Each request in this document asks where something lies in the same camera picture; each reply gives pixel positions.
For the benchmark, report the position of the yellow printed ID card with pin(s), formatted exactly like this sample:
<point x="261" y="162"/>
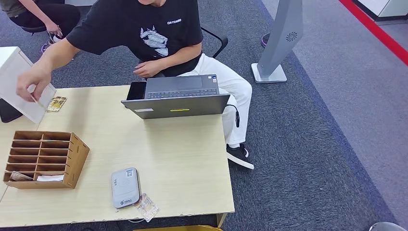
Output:
<point x="39" y="104"/>

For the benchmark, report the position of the person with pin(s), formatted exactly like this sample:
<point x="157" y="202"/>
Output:
<point x="47" y="14"/>
<point x="127" y="25"/>

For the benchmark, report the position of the grey card reader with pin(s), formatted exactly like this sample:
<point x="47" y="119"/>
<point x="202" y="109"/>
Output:
<point x="125" y="188"/>

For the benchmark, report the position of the black round purple-rimmed object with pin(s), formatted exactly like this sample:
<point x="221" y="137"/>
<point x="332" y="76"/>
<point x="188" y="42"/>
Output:
<point x="264" y="39"/>

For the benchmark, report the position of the clear plastic card sleeve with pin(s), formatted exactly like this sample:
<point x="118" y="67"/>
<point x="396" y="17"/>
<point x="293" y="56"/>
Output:
<point x="148" y="209"/>

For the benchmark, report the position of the black smartphone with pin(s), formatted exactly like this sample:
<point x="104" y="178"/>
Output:
<point x="135" y="91"/>

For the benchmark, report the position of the grey rounded object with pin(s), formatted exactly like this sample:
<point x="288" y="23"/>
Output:
<point x="385" y="227"/>

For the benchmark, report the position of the yellow object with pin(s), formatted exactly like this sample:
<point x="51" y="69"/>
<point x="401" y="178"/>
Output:
<point x="178" y="228"/>

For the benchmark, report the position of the white furniture panel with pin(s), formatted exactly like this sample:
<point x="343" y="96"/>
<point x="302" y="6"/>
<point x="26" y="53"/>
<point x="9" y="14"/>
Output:
<point x="81" y="2"/>

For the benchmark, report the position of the grey laptop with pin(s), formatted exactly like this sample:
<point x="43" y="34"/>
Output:
<point x="178" y="108"/>

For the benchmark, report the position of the white card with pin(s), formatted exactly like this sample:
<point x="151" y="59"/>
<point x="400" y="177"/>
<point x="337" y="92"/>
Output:
<point x="50" y="178"/>

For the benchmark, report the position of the black object under cabinet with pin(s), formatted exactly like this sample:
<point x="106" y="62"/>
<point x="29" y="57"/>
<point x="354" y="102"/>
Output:
<point x="8" y="111"/>

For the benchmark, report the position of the person's left forearm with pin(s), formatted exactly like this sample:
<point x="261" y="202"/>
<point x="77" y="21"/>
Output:
<point x="181" y="57"/>

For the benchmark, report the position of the person's right forearm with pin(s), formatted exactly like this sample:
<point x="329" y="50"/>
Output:
<point x="55" y="57"/>

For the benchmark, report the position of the person's left hand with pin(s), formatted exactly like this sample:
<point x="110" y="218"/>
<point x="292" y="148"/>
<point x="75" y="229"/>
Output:
<point x="148" y="68"/>

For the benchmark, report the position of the wooden slotted card organiser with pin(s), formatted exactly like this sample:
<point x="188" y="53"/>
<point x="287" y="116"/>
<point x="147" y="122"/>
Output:
<point x="78" y="157"/>

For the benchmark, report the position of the grey kiosk stand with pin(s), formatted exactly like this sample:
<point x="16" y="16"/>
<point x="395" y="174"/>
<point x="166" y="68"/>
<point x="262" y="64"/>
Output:
<point x="280" y="38"/>

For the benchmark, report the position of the person's right hand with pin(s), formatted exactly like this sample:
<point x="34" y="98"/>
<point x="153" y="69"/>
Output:
<point x="33" y="81"/>

